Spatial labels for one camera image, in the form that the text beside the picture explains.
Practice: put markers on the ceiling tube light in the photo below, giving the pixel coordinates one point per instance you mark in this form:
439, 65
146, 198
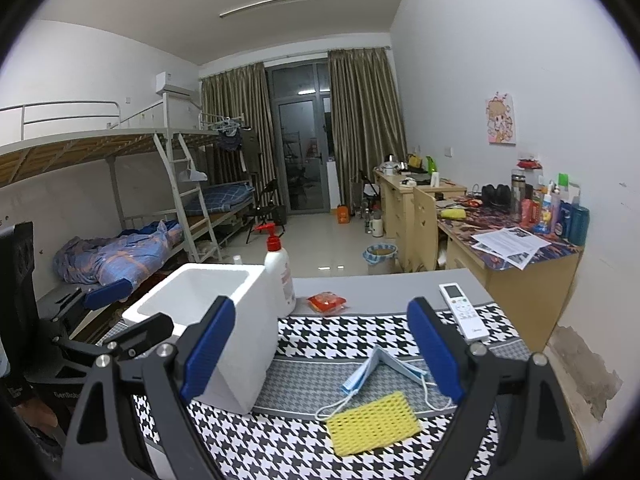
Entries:
265, 5

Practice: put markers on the yellow foam net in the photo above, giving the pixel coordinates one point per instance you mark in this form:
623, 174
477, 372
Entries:
372, 422

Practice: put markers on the glass balcony door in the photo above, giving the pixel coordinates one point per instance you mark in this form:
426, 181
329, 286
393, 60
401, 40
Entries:
300, 160

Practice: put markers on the yellow pouch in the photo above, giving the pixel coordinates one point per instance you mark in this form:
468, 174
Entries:
452, 213

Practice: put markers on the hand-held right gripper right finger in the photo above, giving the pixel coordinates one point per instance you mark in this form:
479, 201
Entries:
435, 350

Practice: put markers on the dark hanging clothes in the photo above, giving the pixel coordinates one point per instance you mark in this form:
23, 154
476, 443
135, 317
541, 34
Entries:
240, 145

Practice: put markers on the cartoon wall poster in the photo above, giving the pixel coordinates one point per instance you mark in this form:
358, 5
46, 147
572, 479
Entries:
501, 117

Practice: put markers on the blue orange quilt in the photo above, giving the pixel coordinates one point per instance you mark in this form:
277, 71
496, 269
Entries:
120, 255

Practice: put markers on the cluster of toiletry bottles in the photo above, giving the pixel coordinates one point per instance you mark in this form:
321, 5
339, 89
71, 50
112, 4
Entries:
555, 210

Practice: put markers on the brown curtain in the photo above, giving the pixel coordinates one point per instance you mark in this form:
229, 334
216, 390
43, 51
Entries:
365, 110
235, 110

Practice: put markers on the blue face mask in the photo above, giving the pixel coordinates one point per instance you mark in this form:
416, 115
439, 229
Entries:
357, 380

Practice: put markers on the wooden chair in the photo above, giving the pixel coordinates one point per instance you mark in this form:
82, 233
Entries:
425, 225

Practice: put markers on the white thermos jug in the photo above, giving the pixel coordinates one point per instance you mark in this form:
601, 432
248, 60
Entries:
378, 226

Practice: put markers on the orange snack packet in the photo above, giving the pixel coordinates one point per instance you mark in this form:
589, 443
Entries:
326, 302

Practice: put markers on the plain wooden desk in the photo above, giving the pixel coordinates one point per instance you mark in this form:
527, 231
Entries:
395, 210

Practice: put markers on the black folding chair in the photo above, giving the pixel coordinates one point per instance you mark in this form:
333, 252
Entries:
267, 210

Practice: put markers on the white red pump bottle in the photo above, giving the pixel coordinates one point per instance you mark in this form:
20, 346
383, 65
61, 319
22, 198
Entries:
280, 280

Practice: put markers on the blue checked mattress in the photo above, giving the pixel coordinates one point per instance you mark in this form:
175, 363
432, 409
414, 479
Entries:
220, 195

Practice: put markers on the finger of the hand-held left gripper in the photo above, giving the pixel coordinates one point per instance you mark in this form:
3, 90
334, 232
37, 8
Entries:
135, 332
107, 294

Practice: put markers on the white metal bunk bed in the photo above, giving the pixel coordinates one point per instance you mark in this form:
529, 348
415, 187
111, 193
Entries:
75, 142

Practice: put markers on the green bottle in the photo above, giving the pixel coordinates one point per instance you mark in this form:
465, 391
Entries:
431, 164

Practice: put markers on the white remote control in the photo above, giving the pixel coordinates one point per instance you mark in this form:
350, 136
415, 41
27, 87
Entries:
462, 310

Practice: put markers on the white foam box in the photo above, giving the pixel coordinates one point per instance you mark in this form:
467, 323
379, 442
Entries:
250, 340

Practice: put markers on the bin with blue liner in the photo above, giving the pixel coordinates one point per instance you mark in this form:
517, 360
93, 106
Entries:
380, 260

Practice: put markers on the white air conditioner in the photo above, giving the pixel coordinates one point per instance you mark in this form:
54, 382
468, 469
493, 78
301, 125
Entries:
172, 82

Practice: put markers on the printed paper sheets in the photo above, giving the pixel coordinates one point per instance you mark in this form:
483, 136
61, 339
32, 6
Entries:
510, 245

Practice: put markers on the black headphones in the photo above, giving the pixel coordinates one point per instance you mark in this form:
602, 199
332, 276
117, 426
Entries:
496, 195

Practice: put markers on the orange plastic container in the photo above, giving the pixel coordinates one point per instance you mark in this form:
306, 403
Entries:
342, 215

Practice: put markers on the person's left hand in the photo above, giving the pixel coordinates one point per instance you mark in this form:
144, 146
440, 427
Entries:
37, 417

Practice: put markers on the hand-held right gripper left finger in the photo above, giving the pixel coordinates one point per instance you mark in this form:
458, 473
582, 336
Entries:
207, 345

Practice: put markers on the houndstooth blanket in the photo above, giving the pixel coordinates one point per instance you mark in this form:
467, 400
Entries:
325, 335

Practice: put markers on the wooden desk with printed mat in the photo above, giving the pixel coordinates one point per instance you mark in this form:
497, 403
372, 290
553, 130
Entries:
530, 290

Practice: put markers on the silver cooking pot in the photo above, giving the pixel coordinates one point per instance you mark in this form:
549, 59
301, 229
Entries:
391, 165

